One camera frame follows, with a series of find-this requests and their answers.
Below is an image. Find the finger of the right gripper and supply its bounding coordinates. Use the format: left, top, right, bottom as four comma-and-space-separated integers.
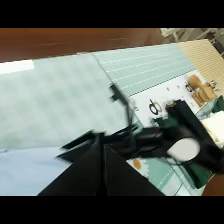
57, 145, 98, 164

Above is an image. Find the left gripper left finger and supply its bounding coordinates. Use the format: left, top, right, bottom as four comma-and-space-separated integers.
37, 132, 103, 197

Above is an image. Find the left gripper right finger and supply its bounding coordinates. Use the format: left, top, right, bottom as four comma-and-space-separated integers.
101, 142, 166, 197

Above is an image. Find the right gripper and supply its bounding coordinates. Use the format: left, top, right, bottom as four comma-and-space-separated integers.
60, 125, 165, 160

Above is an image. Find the light blue shirt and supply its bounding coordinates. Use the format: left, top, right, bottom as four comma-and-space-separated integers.
0, 145, 83, 197

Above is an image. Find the white garment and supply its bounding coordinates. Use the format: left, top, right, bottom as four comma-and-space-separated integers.
201, 110, 224, 148

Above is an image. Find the silver frame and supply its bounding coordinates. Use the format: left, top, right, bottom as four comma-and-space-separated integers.
159, 27, 224, 45

